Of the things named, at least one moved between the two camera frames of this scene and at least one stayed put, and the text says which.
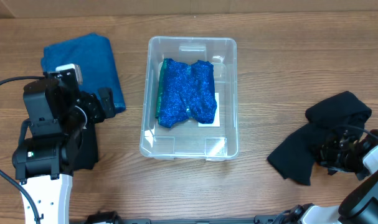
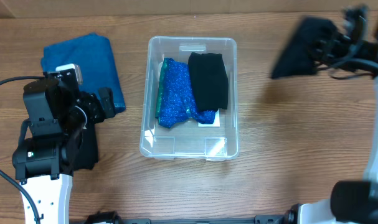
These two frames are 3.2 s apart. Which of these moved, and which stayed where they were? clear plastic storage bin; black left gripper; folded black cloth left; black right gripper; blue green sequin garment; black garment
Moved: black garment; black right gripper
Stayed: folded black cloth left; clear plastic storage bin; blue green sequin garment; black left gripper
